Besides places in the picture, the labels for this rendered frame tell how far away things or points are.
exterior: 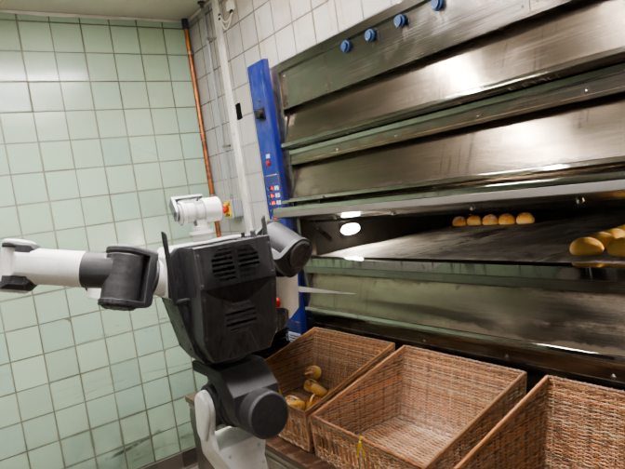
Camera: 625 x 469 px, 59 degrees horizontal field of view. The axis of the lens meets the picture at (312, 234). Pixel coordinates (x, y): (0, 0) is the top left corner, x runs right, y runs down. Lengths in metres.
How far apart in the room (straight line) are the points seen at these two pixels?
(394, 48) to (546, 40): 0.60
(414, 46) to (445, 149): 0.38
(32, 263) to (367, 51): 1.42
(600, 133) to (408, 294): 0.94
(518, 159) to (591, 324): 0.51
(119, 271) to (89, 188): 1.85
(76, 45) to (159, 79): 0.46
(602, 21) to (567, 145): 0.32
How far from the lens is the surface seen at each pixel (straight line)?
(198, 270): 1.30
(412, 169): 2.06
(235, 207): 3.12
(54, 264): 1.46
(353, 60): 2.31
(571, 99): 1.69
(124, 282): 1.40
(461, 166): 1.90
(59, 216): 3.19
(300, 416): 2.09
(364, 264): 2.34
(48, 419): 3.30
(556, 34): 1.74
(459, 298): 2.03
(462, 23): 1.94
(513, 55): 1.80
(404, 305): 2.21
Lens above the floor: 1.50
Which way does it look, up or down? 4 degrees down
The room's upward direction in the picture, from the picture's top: 8 degrees counter-clockwise
